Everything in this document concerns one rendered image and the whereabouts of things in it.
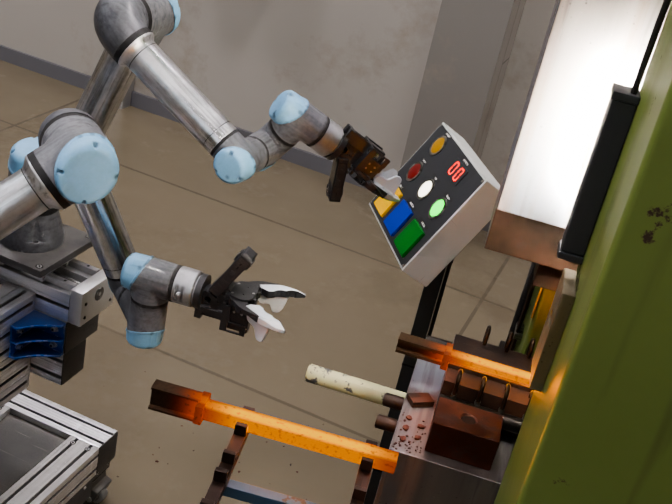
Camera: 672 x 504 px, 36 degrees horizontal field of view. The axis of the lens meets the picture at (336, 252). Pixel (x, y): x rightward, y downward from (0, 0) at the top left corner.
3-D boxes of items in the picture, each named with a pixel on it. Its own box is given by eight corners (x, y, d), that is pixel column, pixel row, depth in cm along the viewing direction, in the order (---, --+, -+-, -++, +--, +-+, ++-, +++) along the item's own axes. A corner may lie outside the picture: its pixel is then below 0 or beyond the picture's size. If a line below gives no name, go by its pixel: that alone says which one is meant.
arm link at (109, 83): (23, 169, 239) (114, -24, 211) (62, 152, 252) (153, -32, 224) (61, 201, 238) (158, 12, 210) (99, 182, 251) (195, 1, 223)
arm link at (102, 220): (18, 103, 191) (103, 297, 221) (29, 126, 183) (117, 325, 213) (76, 80, 194) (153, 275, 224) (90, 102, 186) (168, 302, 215)
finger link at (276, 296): (295, 308, 209) (253, 309, 205) (301, 283, 206) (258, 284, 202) (301, 316, 206) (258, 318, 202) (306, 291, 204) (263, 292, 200)
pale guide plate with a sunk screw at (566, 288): (528, 388, 154) (562, 293, 147) (532, 359, 162) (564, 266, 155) (541, 392, 154) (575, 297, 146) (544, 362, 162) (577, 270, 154)
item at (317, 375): (302, 386, 246) (306, 368, 244) (308, 375, 251) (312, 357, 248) (479, 441, 241) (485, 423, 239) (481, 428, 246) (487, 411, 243)
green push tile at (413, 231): (400, 256, 232) (423, 232, 230) (392, 240, 238) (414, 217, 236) (406, 260, 233) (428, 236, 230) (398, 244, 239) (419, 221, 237)
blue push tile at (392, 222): (390, 235, 240) (411, 212, 238) (382, 220, 247) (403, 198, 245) (395, 239, 241) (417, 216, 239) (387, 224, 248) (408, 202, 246)
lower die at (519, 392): (433, 413, 191) (444, 376, 187) (447, 360, 209) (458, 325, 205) (655, 482, 186) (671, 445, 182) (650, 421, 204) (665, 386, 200)
